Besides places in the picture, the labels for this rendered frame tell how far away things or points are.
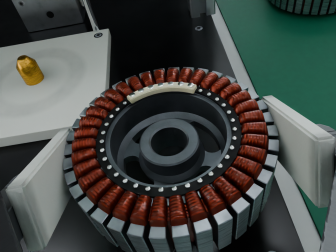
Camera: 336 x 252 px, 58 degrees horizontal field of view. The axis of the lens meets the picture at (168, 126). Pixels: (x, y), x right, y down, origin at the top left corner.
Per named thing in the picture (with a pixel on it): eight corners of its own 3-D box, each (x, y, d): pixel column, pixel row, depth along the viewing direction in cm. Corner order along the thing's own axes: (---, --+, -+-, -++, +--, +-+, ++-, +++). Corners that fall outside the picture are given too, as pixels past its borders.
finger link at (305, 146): (316, 139, 11) (337, 136, 11) (259, 96, 18) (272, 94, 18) (317, 210, 12) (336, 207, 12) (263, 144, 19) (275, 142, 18)
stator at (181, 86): (303, 246, 14) (322, 210, 12) (73, 280, 15) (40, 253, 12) (241, 91, 22) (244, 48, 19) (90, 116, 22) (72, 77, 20)
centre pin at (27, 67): (42, 83, 30) (29, 61, 28) (23, 87, 30) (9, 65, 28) (45, 71, 32) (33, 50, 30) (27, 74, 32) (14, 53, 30)
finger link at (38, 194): (45, 251, 12) (27, 254, 12) (84, 172, 19) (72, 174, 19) (22, 185, 11) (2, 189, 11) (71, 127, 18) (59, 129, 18)
